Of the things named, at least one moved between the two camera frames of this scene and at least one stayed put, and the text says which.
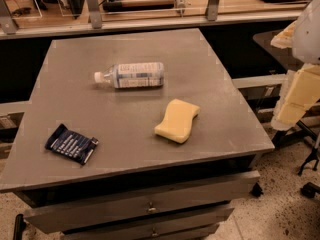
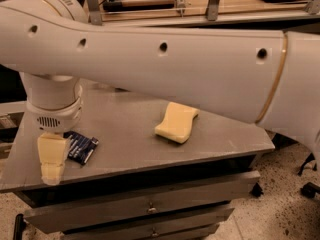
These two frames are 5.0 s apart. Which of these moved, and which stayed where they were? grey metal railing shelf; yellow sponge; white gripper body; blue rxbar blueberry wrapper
Moved: white gripper body
Stayed: yellow sponge; grey metal railing shelf; blue rxbar blueberry wrapper
